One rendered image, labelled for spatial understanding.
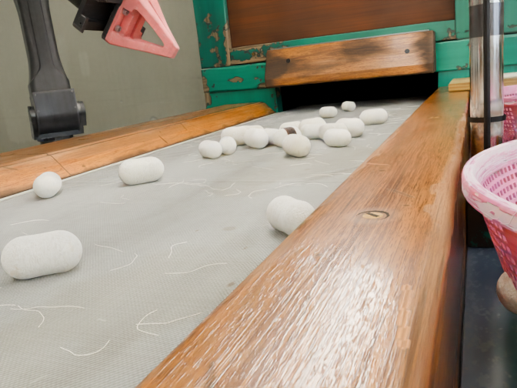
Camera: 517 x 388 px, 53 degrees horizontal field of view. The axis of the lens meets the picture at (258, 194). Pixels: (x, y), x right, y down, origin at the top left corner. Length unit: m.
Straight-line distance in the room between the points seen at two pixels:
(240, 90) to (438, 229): 0.92
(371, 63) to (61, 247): 0.76
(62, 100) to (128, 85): 1.45
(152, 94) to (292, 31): 1.34
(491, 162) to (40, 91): 0.77
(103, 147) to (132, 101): 1.77
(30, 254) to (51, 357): 0.08
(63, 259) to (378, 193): 0.14
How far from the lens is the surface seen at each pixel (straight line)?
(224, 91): 1.09
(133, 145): 0.64
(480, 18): 0.42
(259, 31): 1.07
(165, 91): 2.28
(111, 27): 0.64
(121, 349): 0.18
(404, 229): 0.18
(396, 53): 0.94
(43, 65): 0.95
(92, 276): 0.25
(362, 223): 0.19
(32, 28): 0.96
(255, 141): 0.57
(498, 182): 0.29
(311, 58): 0.97
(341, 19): 1.02
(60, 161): 0.55
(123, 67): 2.39
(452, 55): 0.98
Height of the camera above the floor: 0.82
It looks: 13 degrees down
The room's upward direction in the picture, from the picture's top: 6 degrees counter-clockwise
